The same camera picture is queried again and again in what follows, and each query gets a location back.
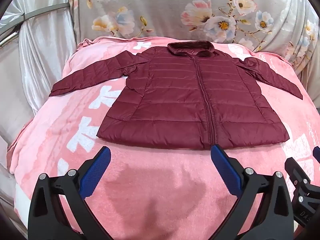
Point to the grey metal rail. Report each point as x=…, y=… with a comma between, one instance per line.
x=45, y=11

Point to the grey floral bed sheet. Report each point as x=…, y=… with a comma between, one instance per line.
x=162, y=5

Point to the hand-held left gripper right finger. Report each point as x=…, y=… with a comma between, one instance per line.
x=225, y=170

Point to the white satin cloth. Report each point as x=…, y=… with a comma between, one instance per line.
x=37, y=62

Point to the pink blanket with white bows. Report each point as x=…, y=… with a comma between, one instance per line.
x=162, y=180

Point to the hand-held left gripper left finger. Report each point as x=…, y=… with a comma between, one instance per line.
x=96, y=170

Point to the maroon quilted puffer jacket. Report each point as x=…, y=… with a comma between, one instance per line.
x=180, y=97

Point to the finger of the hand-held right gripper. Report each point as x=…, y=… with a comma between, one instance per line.
x=298, y=175
x=317, y=153

